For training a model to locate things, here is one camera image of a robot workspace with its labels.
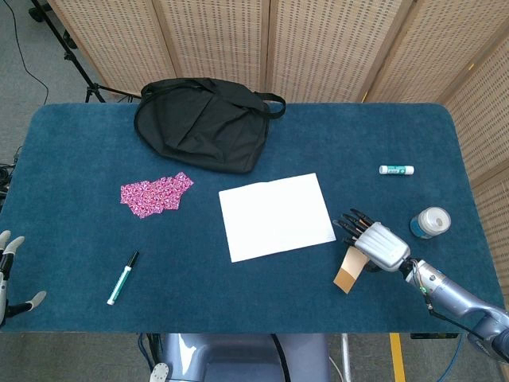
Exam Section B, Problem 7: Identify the green white marker pen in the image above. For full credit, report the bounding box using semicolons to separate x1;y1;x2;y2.
106;249;140;306

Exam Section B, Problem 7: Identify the black cable bundle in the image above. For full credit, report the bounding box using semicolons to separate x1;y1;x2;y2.
0;146;21;212

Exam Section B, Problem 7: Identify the grey-blue robot torso base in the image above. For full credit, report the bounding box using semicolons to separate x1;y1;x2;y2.
137;333;333;382

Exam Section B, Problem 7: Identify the silver metal table leg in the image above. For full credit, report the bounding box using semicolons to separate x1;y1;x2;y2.
340;333;353;382

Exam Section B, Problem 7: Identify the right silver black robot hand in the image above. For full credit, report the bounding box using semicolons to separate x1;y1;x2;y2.
332;208;411;274

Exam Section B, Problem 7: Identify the dark blue table mat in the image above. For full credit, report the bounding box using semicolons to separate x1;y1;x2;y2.
0;102;506;334

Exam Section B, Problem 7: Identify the blue cable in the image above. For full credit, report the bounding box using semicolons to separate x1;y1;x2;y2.
440;333;465;382

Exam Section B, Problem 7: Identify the pink patterned cloth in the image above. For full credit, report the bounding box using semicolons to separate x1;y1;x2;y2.
120;171;195;220

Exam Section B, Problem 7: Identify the green white glue stick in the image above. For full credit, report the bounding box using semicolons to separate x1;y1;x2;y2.
379;165;415;176

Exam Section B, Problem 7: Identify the black fabric bag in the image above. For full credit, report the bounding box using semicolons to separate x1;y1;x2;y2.
134;77;286;174

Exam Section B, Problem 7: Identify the black tripod stand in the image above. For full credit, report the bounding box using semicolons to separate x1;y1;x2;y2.
29;0;142;103

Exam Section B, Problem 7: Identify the brown beige paper tag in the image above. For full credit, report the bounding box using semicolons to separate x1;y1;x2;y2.
332;246;370;294

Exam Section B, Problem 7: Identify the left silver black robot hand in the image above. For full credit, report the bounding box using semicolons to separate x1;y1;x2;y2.
0;229;48;327

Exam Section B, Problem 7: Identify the thin black floor cable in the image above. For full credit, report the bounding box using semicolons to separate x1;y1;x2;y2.
7;0;49;105

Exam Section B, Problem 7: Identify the white paper sheet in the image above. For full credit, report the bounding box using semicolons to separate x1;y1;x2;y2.
219;173;337;263

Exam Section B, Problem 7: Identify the blue jar with white lid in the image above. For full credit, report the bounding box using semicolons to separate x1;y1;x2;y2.
410;205;452;240

